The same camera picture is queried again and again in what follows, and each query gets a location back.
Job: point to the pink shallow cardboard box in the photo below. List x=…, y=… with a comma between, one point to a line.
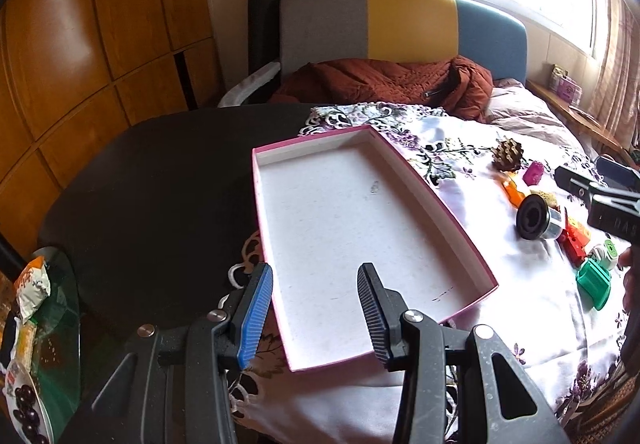
x=328, y=203

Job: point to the green glass side table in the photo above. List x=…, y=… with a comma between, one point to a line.
x=48, y=345

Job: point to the magenta perforated ball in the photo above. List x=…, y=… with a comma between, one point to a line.
x=533, y=174

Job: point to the purple box on shelf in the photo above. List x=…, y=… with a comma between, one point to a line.
x=563, y=86

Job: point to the grey yellow blue sofa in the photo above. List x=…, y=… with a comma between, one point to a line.
x=313, y=31

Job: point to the red cylinder toy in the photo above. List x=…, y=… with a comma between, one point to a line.
x=573, y=241

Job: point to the white chair armrest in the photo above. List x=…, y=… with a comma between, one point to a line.
x=251, y=84

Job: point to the wooden side shelf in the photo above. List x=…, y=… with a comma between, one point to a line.
x=579, y=119

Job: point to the orange block toy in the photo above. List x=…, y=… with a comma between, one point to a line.
x=515, y=196

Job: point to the plate of dark fruit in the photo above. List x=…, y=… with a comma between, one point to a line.
x=27, y=413

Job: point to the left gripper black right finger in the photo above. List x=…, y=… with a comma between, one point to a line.
x=382, y=309

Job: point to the rust brown quilted jacket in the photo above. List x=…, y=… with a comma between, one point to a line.
x=458, y=85

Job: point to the yellow carved egg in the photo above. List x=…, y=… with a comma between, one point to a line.
x=548, y=198

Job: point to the wooden wardrobe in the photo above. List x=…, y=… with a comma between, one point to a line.
x=75, y=74

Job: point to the black grey cylinder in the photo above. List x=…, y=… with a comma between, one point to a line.
x=536, y=220

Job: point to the green plastic holder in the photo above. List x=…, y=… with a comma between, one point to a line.
x=595, y=280

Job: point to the brown wooden pinecone puzzle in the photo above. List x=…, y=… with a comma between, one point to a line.
x=507, y=156

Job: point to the black rolled mat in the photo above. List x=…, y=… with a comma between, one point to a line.
x=263, y=33

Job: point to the mauve striped pillow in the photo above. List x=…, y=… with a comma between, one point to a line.
x=513, y=108

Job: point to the snack bag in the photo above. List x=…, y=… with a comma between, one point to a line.
x=32, y=287

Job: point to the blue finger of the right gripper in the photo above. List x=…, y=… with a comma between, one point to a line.
x=614, y=172

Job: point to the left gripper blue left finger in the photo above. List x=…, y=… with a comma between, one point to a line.
x=251, y=314

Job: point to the person's right hand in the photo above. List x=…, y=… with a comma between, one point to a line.
x=628, y=262

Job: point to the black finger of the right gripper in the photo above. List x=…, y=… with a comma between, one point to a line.
x=577, y=184

